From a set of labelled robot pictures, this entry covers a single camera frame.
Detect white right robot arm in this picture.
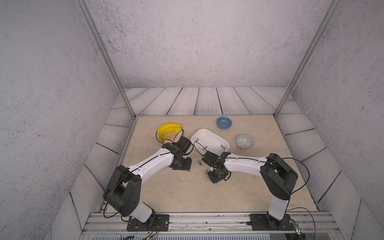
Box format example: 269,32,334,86
202,151,298,222

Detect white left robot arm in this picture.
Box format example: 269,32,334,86
103,147,192,225

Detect white plastic storage box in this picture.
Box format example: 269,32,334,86
191,129,230,156

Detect sunburst patterned plate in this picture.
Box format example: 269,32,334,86
155,122,184,145

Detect yellow banana bunch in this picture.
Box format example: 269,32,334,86
157,122,184,143

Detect blue ceramic bowl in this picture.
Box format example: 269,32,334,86
216,117,232,130

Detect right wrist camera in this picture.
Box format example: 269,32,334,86
202,151,219,168

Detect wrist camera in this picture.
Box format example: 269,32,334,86
175,136,193,155
202,151,219,168

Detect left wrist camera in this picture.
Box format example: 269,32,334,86
175,136,193,155

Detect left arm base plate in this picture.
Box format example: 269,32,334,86
127,214,170,232

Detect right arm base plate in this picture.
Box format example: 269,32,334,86
247,213,296,231

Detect aluminium front rail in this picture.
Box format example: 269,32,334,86
82,209,344,240

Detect aluminium frame post left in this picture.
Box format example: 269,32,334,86
75,0,136,119

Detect aluminium frame post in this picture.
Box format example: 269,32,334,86
75,0,136,119
273,0,342,119

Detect aluminium frame post right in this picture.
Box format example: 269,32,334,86
273,0,342,119

